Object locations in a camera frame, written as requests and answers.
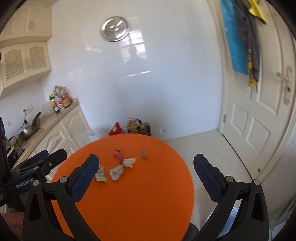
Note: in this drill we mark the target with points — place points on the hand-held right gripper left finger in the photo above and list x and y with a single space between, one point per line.
84 178

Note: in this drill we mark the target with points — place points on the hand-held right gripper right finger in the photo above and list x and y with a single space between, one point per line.
207 178

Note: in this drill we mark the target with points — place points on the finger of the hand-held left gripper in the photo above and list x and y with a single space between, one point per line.
39 156
53 160

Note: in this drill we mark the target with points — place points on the yellow striped wrapper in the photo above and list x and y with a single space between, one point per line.
101 175

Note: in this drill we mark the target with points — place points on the beige wrapper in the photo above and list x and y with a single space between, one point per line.
116 172

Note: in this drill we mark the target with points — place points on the red candy wrapper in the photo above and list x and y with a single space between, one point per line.
118 154

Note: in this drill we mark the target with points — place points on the white wrapper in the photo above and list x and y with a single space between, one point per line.
129 162

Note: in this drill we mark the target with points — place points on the steel wok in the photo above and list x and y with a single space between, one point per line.
29 131

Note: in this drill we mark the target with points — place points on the cream base cabinet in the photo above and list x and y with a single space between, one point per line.
69 129

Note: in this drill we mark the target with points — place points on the white plastic bag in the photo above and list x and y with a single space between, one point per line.
90 135

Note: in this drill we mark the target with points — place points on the clear plastic jug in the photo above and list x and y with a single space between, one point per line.
46 109

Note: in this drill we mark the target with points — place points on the green bottle with yellow cap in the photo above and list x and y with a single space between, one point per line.
52 103

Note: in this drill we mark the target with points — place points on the person's leg in grey pants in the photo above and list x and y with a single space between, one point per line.
193 231

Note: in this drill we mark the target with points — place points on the red label jar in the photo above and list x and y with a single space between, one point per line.
59 103

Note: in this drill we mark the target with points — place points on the round orange table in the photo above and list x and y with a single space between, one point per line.
138 197

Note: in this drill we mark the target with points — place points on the red rice bag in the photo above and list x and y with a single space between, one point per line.
116 129

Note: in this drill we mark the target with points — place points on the dark sauce bottle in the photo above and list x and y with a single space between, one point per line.
66 98

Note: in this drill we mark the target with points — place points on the clear tall bottle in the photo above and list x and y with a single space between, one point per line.
56 90

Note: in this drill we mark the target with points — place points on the yellow cooking oil bottle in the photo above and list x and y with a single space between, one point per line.
133 127

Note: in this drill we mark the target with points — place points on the dark patterned bag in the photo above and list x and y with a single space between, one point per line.
144 129

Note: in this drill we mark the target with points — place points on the white panel door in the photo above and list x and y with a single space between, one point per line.
261 104

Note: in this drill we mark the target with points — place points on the blue hanging cloth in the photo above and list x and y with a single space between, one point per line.
233 41

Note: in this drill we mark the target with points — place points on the grey hanging apron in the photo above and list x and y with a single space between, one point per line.
248 34

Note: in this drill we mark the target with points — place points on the yellow hanging cloth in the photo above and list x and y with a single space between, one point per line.
256 9

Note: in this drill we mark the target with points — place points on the white wall socket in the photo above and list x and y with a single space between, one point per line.
27 109

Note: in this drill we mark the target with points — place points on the cream wall cabinet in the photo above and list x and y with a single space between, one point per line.
23 64
25 23

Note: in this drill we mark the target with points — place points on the round silver wall lid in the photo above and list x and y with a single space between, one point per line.
115 29

